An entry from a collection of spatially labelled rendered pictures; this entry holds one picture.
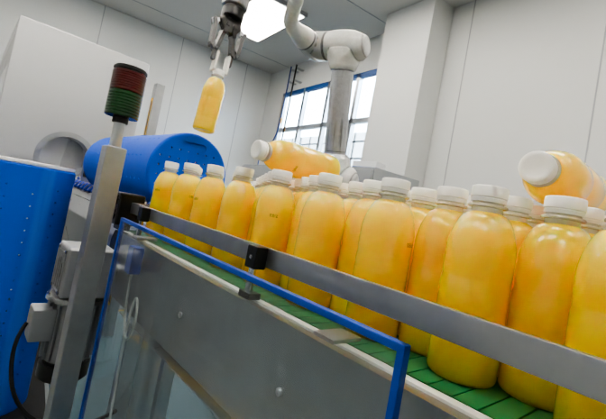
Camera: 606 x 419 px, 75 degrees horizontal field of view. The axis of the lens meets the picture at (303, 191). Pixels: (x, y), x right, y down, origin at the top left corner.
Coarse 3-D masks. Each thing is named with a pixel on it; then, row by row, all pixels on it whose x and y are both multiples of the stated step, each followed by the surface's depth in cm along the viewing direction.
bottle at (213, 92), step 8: (208, 80) 129; (216, 80) 128; (208, 88) 127; (216, 88) 128; (224, 88) 130; (200, 96) 129; (208, 96) 127; (216, 96) 128; (200, 104) 128; (208, 104) 127; (216, 104) 128; (200, 112) 127; (208, 112) 127; (216, 112) 129; (200, 120) 126; (208, 120) 127; (216, 120) 130; (200, 128) 127; (208, 128) 127
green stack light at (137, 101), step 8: (112, 88) 75; (120, 88) 75; (112, 96) 75; (120, 96) 75; (128, 96) 75; (136, 96) 77; (112, 104) 75; (120, 104) 75; (128, 104) 76; (136, 104) 77; (104, 112) 76; (112, 112) 75; (120, 112) 75; (128, 112) 76; (136, 112) 77; (136, 120) 78
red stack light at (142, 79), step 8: (112, 72) 76; (120, 72) 75; (128, 72) 75; (136, 72) 76; (112, 80) 75; (120, 80) 75; (128, 80) 75; (136, 80) 76; (144, 80) 78; (128, 88) 75; (136, 88) 76; (144, 88) 79
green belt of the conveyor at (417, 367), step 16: (416, 368) 43; (432, 384) 39; (448, 384) 40; (496, 384) 43; (464, 400) 37; (480, 400) 38; (496, 400) 38; (512, 400) 39; (496, 416) 35; (512, 416) 35; (528, 416) 36; (544, 416) 37
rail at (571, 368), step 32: (160, 224) 92; (192, 224) 80; (288, 256) 57; (320, 288) 51; (352, 288) 47; (384, 288) 44; (416, 320) 40; (448, 320) 38; (480, 320) 36; (480, 352) 35; (512, 352) 33; (544, 352) 32; (576, 352) 30; (576, 384) 30
